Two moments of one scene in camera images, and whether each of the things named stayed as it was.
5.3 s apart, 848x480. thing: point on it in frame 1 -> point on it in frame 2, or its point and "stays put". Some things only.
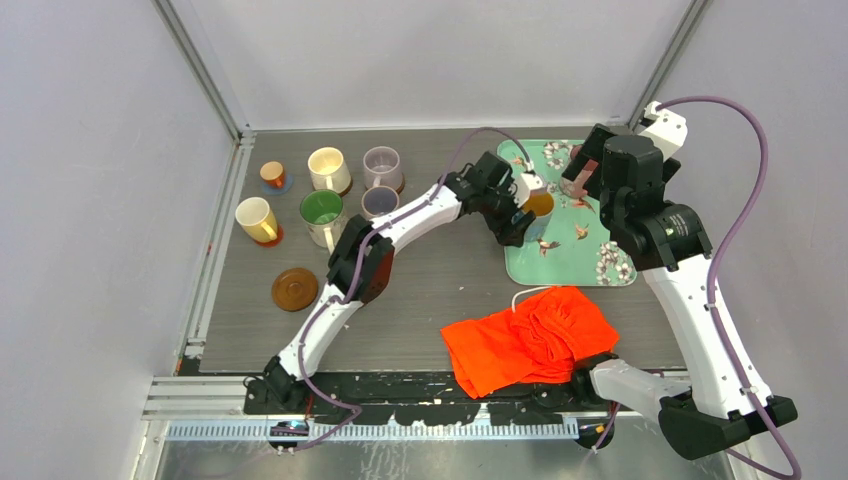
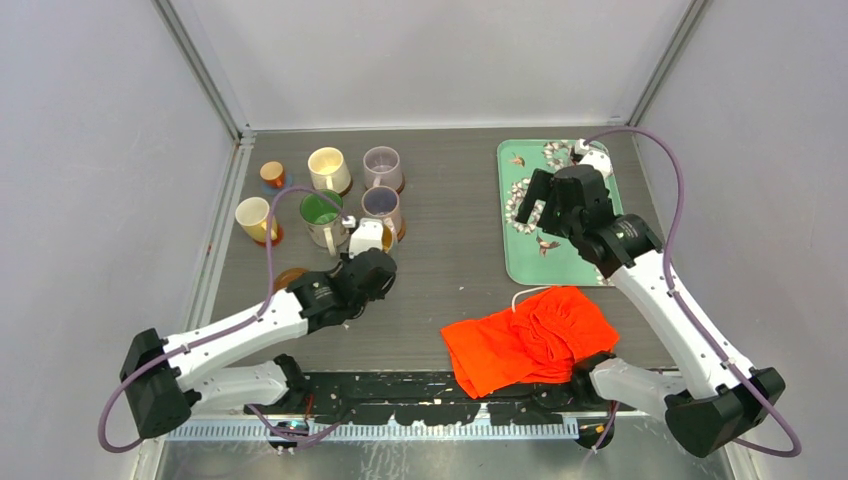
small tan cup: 273,173 stays put
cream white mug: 328,170 stays put
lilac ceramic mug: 382,167 stays put
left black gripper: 510,234 -> 379,294
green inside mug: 322,211 stays put
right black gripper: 592,148 -> 542,186
